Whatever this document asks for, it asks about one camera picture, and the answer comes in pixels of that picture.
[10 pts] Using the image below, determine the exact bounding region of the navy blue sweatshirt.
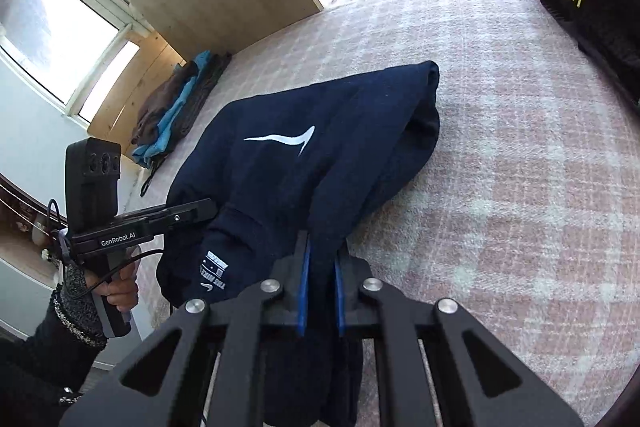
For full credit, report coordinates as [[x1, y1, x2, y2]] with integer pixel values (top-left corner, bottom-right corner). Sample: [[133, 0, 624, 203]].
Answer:
[[156, 61, 439, 426]]

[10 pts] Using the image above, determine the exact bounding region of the person's dark sleeve forearm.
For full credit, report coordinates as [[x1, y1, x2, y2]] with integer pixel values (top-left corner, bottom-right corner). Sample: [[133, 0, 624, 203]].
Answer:
[[1, 268, 107, 426]]

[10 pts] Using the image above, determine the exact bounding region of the person's left hand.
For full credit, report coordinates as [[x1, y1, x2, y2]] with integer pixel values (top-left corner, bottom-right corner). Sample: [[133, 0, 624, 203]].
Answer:
[[79, 261, 139, 315]]

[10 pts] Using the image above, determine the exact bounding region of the teal folded garment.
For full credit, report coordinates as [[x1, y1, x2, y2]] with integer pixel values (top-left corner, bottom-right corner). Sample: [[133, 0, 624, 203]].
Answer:
[[131, 51, 215, 168]]

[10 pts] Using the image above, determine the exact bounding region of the brown folded garment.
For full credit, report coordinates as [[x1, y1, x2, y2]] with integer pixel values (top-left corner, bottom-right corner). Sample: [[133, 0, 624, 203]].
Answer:
[[130, 61, 198, 145]]

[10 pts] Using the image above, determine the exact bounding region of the pine plank panel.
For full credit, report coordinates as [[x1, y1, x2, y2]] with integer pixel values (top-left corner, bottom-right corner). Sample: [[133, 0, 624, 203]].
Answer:
[[88, 31, 184, 158]]

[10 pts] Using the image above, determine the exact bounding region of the dark grey folded garment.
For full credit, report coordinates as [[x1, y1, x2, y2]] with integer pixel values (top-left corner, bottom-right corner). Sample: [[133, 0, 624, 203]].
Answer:
[[140, 53, 232, 197]]

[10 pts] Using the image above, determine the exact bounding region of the pink plaid cloth mat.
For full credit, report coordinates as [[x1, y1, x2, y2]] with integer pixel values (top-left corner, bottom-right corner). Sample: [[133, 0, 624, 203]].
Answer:
[[129, 0, 639, 426]]

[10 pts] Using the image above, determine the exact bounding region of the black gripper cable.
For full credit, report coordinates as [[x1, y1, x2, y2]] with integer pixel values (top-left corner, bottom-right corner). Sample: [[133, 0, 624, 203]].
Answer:
[[45, 198, 165, 308]]

